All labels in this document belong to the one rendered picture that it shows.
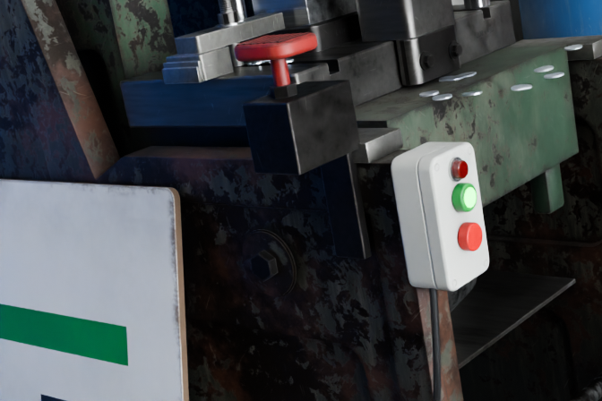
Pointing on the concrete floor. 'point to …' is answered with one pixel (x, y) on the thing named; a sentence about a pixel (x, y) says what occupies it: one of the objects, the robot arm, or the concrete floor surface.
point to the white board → (91, 293)
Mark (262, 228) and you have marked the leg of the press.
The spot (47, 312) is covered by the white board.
